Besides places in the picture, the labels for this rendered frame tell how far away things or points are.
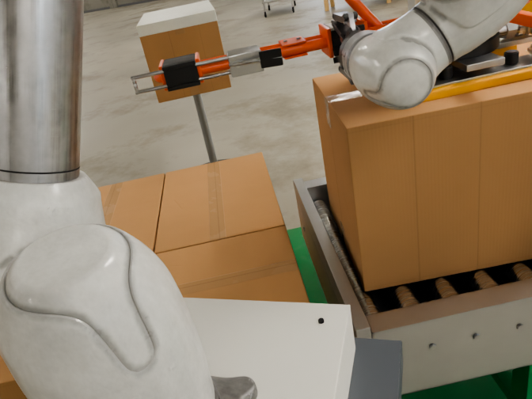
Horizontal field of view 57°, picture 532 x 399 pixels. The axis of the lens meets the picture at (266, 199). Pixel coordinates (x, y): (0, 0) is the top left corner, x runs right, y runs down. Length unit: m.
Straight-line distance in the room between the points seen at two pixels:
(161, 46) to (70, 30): 2.10
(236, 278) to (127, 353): 0.87
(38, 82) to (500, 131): 0.83
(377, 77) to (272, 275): 0.68
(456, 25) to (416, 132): 0.29
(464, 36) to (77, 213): 0.57
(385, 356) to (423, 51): 0.43
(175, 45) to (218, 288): 1.67
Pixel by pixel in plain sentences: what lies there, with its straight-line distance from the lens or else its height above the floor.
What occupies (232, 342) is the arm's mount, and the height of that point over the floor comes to 0.83.
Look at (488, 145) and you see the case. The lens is 1.07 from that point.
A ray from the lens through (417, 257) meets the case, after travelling 1.14.
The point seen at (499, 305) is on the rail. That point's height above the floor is 0.59.
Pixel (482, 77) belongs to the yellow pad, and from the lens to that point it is 1.11.
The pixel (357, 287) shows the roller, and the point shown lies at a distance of 1.18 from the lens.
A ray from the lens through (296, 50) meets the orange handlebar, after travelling 1.06.
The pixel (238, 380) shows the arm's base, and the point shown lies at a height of 0.84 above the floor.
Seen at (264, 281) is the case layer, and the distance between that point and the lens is 1.25.
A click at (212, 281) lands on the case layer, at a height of 0.54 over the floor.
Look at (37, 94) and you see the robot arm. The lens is 0.57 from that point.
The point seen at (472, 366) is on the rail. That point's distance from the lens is 1.16.
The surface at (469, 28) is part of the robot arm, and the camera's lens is 0.78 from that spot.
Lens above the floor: 1.29
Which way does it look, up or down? 28 degrees down
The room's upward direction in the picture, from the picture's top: 12 degrees counter-clockwise
